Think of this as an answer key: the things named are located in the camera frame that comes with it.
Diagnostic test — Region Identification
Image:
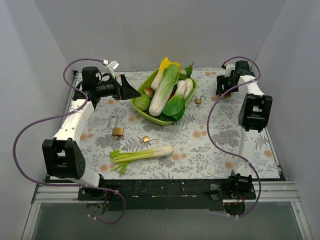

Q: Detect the toy bok choy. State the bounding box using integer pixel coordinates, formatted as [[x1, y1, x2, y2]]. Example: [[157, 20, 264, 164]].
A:
[[175, 78, 194, 101]]

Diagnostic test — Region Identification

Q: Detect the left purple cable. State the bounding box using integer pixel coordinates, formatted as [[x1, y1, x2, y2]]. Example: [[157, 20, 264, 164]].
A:
[[12, 57, 126, 225]]

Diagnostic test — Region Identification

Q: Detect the large toy napa cabbage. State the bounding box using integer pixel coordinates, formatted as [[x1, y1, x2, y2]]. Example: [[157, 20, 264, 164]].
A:
[[149, 64, 180, 117]]

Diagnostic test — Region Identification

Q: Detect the large brass padlock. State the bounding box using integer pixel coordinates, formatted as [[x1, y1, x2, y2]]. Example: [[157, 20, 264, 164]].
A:
[[222, 93, 232, 99], [107, 115, 124, 139]]

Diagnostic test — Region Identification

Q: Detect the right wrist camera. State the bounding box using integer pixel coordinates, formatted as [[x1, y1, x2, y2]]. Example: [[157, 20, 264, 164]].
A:
[[221, 63, 235, 77]]

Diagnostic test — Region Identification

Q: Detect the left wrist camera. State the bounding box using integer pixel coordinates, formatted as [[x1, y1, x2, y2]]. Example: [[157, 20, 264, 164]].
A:
[[102, 59, 119, 76]]

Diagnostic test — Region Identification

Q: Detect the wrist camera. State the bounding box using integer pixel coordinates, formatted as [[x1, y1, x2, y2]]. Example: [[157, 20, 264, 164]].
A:
[[102, 59, 119, 76], [221, 63, 235, 77]]

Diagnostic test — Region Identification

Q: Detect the yellow toy cabbage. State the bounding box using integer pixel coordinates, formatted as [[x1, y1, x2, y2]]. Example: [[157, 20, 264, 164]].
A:
[[150, 57, 182, 91]]

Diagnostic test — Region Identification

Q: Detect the green plastic basket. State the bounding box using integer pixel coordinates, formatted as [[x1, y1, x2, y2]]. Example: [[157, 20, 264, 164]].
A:
[[131, 68, 198, 126]]

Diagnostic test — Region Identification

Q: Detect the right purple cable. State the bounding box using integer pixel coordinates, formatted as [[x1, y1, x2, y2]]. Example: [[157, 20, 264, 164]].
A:
[[206, 56, 262, 218]]

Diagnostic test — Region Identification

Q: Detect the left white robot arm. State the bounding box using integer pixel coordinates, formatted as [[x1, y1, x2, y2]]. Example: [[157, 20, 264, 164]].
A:
[[42, 66, 141, 200]]

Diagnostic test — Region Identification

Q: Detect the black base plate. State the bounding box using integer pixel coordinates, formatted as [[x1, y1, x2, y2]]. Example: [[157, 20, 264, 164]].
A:
[[76, 176, 259, 215]]

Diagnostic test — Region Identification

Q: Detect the aluminium frame rail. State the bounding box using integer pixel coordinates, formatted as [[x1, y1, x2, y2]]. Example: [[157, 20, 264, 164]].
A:
[[21, 182, 83, 240]]

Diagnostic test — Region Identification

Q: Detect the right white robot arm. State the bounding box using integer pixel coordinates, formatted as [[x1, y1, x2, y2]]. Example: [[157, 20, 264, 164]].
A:
[[215, 58, 273, 200]]

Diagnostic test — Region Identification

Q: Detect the toy green cabbage head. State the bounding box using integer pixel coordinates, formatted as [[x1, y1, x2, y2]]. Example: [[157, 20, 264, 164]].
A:
[[134, 93, 152, 112]]

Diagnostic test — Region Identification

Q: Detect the purple cable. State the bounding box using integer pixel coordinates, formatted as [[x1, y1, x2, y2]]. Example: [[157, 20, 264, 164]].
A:
[[206, 56, 262, 218], [12, 57, 126, 225]]

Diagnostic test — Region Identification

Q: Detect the toy brown mushroom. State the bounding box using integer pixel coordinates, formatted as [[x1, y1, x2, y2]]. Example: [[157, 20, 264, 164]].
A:
[[143, 87, 155, 98]]

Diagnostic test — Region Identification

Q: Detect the small brass padlock far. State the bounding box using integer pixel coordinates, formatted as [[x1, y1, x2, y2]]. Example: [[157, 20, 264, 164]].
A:
[[194, 95, 206, 105]]

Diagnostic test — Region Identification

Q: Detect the small brass padlock open shackle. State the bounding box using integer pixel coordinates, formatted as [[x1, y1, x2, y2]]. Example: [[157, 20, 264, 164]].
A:
[[142, 136, 160, 145]]

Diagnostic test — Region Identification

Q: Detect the toy celery stalk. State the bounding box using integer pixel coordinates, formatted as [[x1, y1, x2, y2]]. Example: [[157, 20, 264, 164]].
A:
[[109, 145, 174, 176]]

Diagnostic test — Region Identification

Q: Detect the toy leafy green sprig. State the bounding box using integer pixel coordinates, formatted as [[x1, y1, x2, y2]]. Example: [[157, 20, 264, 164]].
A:
[[184, 62, 194, 78]]

